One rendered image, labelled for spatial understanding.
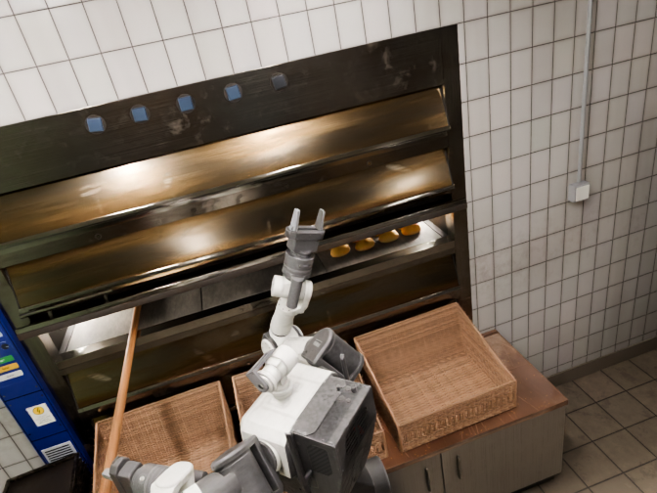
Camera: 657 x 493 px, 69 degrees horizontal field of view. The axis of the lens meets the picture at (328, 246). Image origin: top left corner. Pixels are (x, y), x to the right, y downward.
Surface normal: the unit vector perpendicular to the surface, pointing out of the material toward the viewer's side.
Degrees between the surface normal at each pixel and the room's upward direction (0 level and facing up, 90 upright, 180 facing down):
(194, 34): 90
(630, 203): 90
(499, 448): 90
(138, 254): 70
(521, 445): 90
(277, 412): 0
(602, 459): 0
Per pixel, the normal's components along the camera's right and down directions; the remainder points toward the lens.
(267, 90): 0.27, 0.40
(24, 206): 0.19, 0.08
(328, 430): -0.18, -0.87
